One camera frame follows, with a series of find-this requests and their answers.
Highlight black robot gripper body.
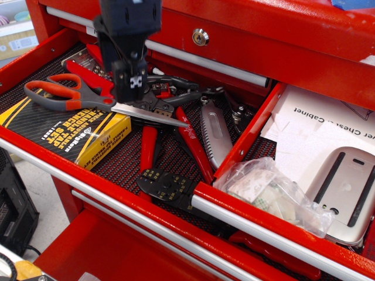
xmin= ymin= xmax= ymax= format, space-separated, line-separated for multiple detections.
xmin=93 ymin=0 xmax=162 ymax=74

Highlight silver wireless mouse upside down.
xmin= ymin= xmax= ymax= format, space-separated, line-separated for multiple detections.
xmin=306 ymin=146 xmax=374 ymax=246

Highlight black device on floor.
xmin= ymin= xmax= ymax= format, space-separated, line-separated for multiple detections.
xmin=1 ymin=149 xmax=39 ymax=256

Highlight red tool chest cabinet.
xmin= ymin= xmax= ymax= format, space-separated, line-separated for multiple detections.
xmin=25 ymin=0 xmax=375 ymax=281

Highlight silver cabinet lock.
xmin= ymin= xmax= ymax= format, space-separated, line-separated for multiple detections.
xmin=192 ymin=28 xmax=209 ymax=46

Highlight black red drawer liner mat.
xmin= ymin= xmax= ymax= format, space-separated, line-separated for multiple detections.
xmin=0 ymin=42 xmax=277 ymax=235

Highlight red lower drawer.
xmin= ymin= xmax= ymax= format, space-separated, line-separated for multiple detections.
xmin=35 ymin=210 xmax=218 ymax=280

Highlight yellow black tap wrench box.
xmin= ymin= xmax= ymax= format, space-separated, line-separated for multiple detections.
xmin=1 ymin=98 xmax=131 ymax=170

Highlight white cabinet manual paper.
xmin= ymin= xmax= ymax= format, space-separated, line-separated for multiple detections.
xmin=261 ymin=86 xmax=374 ymax=191

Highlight large open red drawer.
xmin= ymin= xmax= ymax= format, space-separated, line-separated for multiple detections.
xmin=0 ymin=28 xmax=296 ymax=281

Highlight grey black pliers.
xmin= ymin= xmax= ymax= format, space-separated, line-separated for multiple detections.
xmin=147 ymin=75 xmax=225 ymax=107

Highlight orange grey handled scissors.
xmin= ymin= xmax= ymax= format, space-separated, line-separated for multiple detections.
xmin=24 ymin=73 xmax=188 ymax=128

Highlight red handled wire crimper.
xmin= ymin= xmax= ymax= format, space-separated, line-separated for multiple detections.
xmin=136 ymin=107 xmax=214 ymax=214

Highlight red marker pen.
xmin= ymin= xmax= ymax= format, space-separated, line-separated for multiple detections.
xmin=151 ymin=67 xmax=165 ymax=76

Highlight clear plastic bag of parts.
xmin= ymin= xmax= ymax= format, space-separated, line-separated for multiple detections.
xmin=213 ymin=157 xmax=335 ymax=238

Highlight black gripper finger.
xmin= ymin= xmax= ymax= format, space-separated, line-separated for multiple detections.
xmin=111 ymin=60 xmax=132 ymax=102
xmin=129 ymin=58 xmax=148 ymax=101

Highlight red black ratchet crimping tool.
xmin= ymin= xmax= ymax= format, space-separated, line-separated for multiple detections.
xmin=63 ymin=44 xmax=174 ymax=126

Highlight socket bit set package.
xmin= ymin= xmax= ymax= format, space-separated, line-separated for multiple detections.
xmin=61 ymin=48 xmax=112 ymax=81

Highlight small open red drawer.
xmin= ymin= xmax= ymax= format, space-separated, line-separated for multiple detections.
xmin=192 ymin=83 xmax=374 ymax=280

